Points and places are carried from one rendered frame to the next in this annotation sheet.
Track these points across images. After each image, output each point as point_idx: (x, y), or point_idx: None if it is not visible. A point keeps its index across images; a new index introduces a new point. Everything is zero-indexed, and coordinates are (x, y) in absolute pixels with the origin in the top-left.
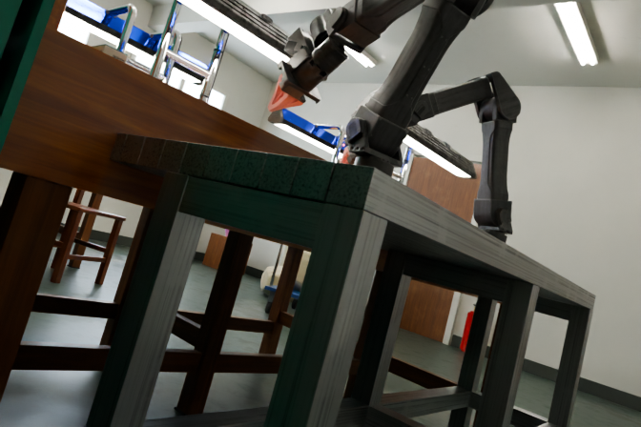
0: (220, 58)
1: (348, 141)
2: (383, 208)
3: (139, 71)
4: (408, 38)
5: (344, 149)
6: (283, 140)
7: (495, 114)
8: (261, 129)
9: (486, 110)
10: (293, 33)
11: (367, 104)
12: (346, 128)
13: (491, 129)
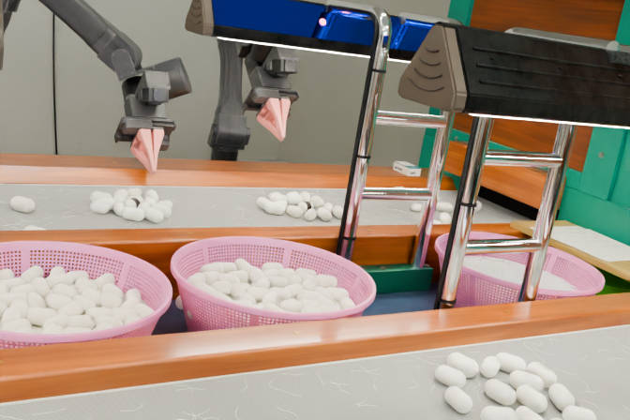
0: (367, 79)
1: (247, 144)
2: None
3: (382, 166)
4: (242, 65)
5: (163, 134)
6: (271, 162)
7: (18, 6)
8: (293, 163)
9: None
10: (296, 53)
11: (244, 114)
12: (249, 136)
13: (7, 22)
